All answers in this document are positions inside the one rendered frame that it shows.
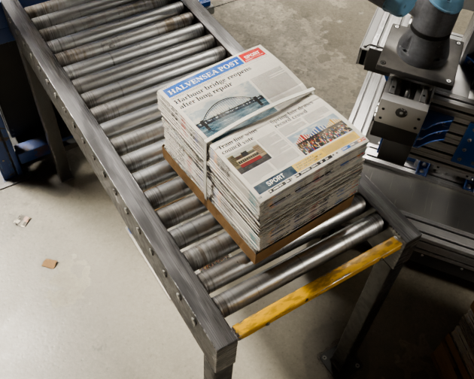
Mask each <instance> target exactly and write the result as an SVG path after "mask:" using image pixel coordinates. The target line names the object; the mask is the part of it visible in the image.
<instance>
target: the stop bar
mask: <svg viewBox="0 0 474 379"><path fill-rule="evenodd" d="M402 246H403V243H402V242H401V241H400V240H399V239H398V238H397V237H396V236H393V237H391V238H389V239H387V240H386V241H383V242H382V243H380V244H378V245H376V246H375V247H373V248H371V249H369V250H368V251H366V252H364V253H362V254H360V255H359V256H356V257H355V258H353V259H351V260H349V261H348V262H346V263H344V264H343V265H340V266H339V267H337V268H335V269H333V270H332V271H330V272H328V273H326V274H324V275H323V276H321V277H319V278H317V279H316V280H313V281H312V282H310V283H308V284H306V285H305V286H303V287H301V288H299V289H298V290H296V291H294V292H292V293H291V294H289V295H287V296H285V297H284V298H282V299H279V300H278V301H276V302H274V303H272V304H271V305H269V306H267V307H265V308H264V309H262V310H260V311H258V312H256V313H255V314H252V315H251V316H249V317H247V318H245V319H244V320H242V321H240V322H238V323H237V324H235V325H233V326H232V328H231V331H232V333H233V334H234V336H235V338H236V339H237V340H238V341H240V340H242V339H243V338H246V337H248V336H249V335H251V334H253V333H254V332H256V331H257V330H259V329H262V328H263V327H264V326H268V325H269V324H270V323H272V322H273V321H275V320H277V319H278V318H280V317H283V316H284V315H285V314H288V313H289V312H291V311H293V310H294V309H296V308H298V307H299V306H301V305H304V304H305V303H306V302H309V301H310V300H312V299H314V298H315V297H317V296H319V295H320V294H322V293H325V292H326V291H327V290H330V289H331V288H333V287H335V286H336V285H338V284H340V283H341V282H343V281H345V280H347V279H348V278H350V277H352V276H354V275H356V274H357V273H359V272H361V271H362V270H364V269H366V268H368V267H370V266H371V265H373V264H375V263H377V262H378V261H382V260H383V258H385V257H387V256H389V255H391V254H392V253H394V252H396V251H398V250H399V249H401V248H402Z"/></svg>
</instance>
